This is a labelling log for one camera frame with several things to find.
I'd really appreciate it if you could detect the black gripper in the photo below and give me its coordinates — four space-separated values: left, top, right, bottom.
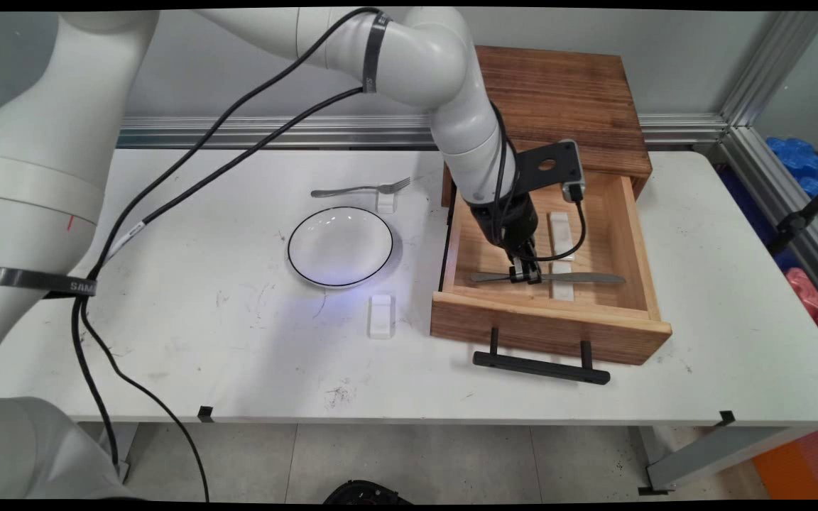
467 193 543 286

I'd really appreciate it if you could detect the silver table knife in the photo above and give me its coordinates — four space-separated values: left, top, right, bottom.
470 271 627 286

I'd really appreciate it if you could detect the light wooden drawer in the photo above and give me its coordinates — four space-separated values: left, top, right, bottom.
430 159 672 366

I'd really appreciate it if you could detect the dark wooden cabinet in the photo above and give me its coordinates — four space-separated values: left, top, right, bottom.
442 45 653 208

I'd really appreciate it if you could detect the white plate with black rim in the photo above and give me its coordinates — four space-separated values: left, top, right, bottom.
288 206 394 289

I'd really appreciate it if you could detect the silver fork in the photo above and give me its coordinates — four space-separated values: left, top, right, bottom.
311 177 412 198

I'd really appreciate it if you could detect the grey table leg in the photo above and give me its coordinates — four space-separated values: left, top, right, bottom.
638 424 818 495
100 423 140 483

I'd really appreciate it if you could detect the black round floor object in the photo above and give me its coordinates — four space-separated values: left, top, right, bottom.
324 480 413 505

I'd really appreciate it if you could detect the black stand pole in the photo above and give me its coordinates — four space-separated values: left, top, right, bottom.
764 170 818 256

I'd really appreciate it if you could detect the pink foam piece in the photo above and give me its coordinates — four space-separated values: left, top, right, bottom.
785 268 818 326

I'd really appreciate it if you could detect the blue foam padding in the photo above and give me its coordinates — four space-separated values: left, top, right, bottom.
764 137 818 238

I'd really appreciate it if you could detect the orange box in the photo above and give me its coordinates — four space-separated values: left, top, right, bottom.
750 426 818 500

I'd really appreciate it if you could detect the black drawer handle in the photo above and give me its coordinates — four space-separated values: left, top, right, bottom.
473 327 611 386

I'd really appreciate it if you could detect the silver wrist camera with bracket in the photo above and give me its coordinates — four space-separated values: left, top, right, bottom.
511 139 587 204

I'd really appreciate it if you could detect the aluminium side frame rail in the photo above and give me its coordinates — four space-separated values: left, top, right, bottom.
714 126 818 324

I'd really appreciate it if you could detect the upright aluminium frame post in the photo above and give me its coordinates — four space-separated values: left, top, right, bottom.
720 11 818 130

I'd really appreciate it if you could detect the horizontal aluminium frame rail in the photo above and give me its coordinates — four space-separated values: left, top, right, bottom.
116 114 729 151

